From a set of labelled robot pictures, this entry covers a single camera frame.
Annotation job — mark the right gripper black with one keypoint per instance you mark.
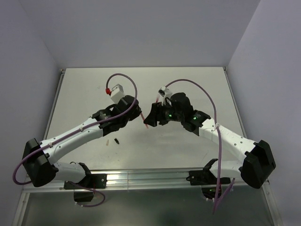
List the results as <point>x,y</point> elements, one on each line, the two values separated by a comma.
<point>155,114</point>

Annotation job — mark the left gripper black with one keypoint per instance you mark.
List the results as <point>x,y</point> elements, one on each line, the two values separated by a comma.
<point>136,112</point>

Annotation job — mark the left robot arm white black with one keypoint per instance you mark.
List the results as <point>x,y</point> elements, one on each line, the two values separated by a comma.
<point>42,158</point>

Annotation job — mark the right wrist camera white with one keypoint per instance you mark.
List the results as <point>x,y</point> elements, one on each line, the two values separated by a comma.
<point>166,95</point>

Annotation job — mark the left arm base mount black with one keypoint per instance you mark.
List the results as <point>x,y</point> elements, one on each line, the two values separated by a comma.
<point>87,189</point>

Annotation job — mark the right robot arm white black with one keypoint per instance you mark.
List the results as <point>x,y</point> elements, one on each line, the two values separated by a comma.
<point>254,160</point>

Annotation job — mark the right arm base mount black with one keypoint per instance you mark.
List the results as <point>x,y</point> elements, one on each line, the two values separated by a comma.
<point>207,181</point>

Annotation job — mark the aluminium rail frame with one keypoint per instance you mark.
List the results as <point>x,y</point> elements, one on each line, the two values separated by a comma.
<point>129,179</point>

